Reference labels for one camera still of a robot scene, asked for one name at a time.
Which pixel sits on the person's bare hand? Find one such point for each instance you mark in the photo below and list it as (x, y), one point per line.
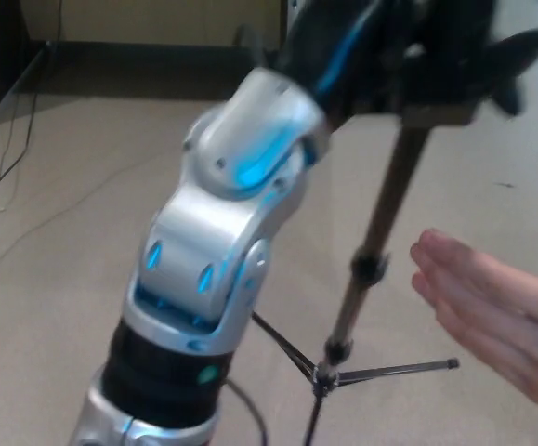
(496, 306)

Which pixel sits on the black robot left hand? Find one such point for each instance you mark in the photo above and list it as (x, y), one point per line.
(389, 51)

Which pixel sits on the black tripod with phone holder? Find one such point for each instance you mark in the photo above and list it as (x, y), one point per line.
(381, 222)

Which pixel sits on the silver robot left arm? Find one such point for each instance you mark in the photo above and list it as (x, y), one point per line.
(203, 251)

